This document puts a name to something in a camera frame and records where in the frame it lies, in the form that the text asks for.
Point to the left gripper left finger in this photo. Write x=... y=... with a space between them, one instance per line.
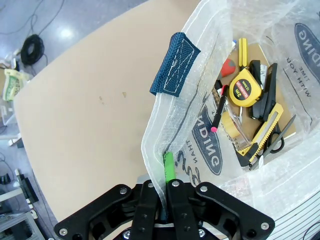
x=146 y=212

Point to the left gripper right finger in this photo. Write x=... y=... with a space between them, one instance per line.
x=182 y=212

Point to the green printed paper bag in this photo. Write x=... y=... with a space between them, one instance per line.
x=12 y=85

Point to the clear tape dispenser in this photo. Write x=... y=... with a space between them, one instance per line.
x=241 y=140

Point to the yellowish tape roll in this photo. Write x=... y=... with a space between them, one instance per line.
x=228 y=123

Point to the black pen pink cap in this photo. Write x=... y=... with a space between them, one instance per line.
x=220 y=110

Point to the yellow black utility knife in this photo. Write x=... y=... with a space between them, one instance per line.
x=271 y=120

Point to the grey plastic crate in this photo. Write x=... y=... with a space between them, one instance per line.
x=15 y=225

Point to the yellow tape measure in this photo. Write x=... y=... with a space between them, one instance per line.
x=243 y=87

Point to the red black small tool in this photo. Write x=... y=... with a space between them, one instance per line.
x=226 y=68

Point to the black stapler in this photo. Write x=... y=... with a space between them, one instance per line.
x=268 y=87

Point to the brown cardboard sheet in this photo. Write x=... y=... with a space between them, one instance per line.
x=255 y=52

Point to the white blue marker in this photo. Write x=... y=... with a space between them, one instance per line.
x=234 y=44

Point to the black metal bracket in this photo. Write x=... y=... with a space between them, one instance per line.
x=26 y=187

